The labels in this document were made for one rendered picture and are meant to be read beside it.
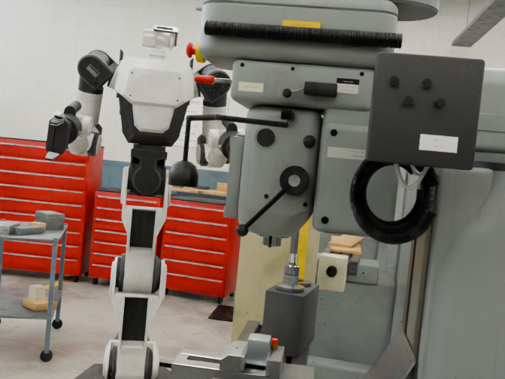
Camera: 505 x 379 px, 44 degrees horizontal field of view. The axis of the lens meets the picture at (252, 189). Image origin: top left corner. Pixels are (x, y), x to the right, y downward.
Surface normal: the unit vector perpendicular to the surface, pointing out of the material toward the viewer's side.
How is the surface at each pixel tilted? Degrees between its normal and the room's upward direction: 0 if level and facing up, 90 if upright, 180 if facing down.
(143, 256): 100
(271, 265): 90
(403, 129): 90
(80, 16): 90
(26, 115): 90
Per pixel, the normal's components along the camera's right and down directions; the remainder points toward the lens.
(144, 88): 0.18, 0.07
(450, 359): -0.13, 0.01
